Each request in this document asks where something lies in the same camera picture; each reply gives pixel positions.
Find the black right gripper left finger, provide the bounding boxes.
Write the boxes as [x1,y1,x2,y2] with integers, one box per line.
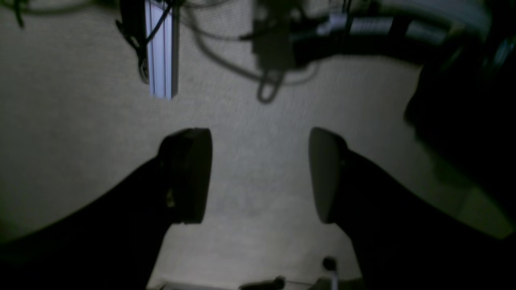
[1,128,212,290]

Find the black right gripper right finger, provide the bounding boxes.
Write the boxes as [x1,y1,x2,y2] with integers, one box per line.
[308,127,515,290]

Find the aluminium frame post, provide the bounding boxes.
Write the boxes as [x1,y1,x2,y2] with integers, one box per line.
[144,0,180,100]

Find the grey corrugated hose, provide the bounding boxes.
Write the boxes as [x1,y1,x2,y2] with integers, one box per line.
[318,11,452,46]

